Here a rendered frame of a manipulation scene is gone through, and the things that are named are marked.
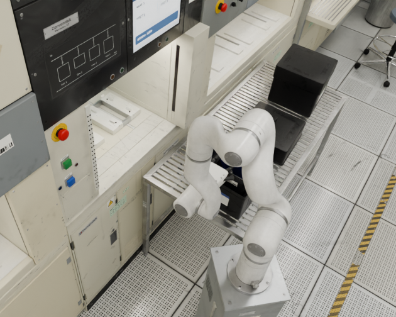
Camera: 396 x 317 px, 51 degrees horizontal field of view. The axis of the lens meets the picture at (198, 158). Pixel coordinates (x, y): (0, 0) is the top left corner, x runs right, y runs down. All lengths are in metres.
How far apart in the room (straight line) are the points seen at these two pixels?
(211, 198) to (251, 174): 0.24
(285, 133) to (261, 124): 1.00
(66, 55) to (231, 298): 1.09
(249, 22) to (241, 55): 0.41
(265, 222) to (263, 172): 0.21
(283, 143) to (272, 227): 0.83
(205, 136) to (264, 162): 0.20
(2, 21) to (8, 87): 0.18
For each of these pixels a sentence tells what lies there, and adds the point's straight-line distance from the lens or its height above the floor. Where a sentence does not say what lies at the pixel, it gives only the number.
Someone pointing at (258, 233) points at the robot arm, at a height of 1.18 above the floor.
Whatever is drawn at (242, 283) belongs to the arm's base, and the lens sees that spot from 1.78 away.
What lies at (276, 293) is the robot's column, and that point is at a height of 0.76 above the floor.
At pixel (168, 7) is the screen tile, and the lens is 1.64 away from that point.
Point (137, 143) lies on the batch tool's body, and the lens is 2.04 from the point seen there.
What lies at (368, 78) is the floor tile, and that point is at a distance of 4.52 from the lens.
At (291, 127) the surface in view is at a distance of 2.29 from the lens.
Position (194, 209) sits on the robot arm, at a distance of 1.56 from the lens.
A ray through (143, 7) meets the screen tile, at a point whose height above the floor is 1.62.
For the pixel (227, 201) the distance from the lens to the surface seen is 1.88.
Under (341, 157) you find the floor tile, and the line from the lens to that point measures 3.53.
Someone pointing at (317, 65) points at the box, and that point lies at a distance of 2.53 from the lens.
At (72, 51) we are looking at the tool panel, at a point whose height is 1.61.
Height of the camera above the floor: 2.34
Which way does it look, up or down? 48 degrees down
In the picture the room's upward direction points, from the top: 9 degrees clockwise
